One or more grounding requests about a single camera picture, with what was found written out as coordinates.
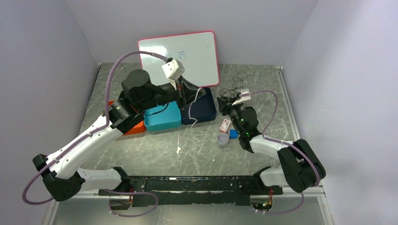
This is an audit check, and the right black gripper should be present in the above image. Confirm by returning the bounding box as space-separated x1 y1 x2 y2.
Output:
217 96 244 135

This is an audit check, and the navy blue tray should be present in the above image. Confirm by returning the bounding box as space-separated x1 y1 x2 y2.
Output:
180 87 217 125

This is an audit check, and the light blue tray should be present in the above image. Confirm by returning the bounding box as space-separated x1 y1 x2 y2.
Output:
144 102 182 131

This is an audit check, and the orange tray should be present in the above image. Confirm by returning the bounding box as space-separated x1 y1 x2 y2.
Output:
108 99 146 135

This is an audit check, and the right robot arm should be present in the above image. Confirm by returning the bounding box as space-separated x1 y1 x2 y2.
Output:
217 97 326 194

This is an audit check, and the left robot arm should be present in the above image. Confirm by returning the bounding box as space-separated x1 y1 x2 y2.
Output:
33 69 206 202

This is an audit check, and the red white staples box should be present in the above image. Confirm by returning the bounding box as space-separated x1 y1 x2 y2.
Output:
219 119 231 133

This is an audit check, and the blue grey eraser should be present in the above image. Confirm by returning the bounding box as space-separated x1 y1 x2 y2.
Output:
229 129 239 139

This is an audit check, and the clear jar of clips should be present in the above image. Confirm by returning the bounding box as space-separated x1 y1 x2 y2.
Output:
217 132 230 148

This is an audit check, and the pink framed whiteboard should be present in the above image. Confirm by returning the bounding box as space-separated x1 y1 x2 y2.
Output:
138 30 220 87

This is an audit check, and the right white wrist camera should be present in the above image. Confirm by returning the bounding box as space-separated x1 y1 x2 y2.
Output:
232 89 251 105

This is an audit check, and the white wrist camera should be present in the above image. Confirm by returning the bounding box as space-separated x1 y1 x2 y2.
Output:
161 58 185 90
232 89 251 105

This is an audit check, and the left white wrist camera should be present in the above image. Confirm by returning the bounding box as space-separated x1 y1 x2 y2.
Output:
161 58 185 90

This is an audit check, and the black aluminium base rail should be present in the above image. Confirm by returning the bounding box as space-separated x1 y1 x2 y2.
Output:
42 175 327 225

